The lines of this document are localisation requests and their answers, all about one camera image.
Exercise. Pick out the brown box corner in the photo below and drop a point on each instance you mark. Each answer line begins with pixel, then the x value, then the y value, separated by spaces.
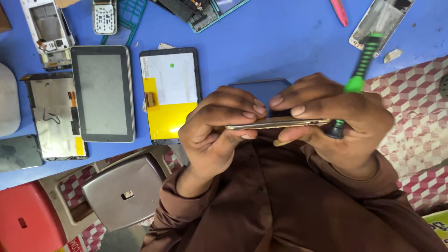
pixel 4 21

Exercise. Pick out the teal edged open tablet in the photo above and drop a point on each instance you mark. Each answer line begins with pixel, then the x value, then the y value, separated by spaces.
pixel 210 17

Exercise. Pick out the white open phone chassis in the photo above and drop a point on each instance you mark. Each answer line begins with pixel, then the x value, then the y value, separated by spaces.
pixel 47 31

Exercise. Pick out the dark grey phone cover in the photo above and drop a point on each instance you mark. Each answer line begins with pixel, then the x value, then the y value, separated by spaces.
pixel 19 154

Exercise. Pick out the cardboard piece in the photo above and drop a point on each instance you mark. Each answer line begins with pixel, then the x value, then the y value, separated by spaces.
pixel 64 2

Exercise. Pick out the person's right hand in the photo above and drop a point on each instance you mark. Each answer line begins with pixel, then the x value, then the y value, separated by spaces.
pixel 357 122

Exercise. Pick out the silver phone frame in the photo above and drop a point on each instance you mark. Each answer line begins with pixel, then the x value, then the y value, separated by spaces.
pixel 379 19

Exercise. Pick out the red white packet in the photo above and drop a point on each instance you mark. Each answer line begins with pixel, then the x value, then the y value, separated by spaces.
pixel 74 245

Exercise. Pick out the teal plastic keypad frame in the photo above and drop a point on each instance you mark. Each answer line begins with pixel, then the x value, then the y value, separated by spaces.
pixel 131 17

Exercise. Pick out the pink plastic tool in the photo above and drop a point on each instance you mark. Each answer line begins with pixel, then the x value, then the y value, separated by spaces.
pixel 339 12

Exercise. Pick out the dark round object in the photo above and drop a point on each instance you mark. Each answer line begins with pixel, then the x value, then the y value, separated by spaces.
pixel 444 86

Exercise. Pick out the green black screwdriver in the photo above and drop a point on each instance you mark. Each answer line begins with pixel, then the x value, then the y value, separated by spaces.
pixel 364 61

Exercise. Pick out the yellow white display panel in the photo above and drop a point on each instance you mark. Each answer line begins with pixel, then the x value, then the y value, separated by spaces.
pixel 169 87

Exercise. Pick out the small white keypad board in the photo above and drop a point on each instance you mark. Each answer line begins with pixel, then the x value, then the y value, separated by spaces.
pixel 104 17

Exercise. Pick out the grey tablet with dark bezel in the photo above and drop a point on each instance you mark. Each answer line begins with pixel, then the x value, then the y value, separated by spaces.
pixel 102 94

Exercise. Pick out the person's left hand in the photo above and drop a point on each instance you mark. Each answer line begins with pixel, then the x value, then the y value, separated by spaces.
pixel 201 140

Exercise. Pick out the black device part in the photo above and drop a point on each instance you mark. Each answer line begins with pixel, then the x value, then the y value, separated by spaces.
pixel 178 8

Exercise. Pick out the grey plastic stool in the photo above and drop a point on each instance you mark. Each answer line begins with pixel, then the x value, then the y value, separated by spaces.
pixel 119 189

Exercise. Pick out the silver backed tablet screen panel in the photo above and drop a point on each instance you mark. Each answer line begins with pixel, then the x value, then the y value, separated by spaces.
pixel 54 115

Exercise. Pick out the brown shirt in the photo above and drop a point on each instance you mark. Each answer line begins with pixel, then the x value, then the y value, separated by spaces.
pixel 280 210

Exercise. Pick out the red plastic stool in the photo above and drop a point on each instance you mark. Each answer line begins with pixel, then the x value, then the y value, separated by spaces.
pixel 28 217

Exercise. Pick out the beige plastic stool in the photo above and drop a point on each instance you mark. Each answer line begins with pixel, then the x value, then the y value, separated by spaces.
pixel 75 217

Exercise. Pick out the torn paper scrap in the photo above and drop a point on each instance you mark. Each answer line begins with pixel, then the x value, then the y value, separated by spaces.
pixel 392 56

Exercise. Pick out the green yellow packet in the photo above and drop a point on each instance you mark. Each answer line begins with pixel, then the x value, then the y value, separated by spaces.
pixel 437 227

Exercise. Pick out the gold framed smartphone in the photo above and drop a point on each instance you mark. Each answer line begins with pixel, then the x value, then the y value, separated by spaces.
pixel 276 122

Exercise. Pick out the white rounded object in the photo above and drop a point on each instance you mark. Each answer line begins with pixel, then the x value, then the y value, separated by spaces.
pixel 8 101

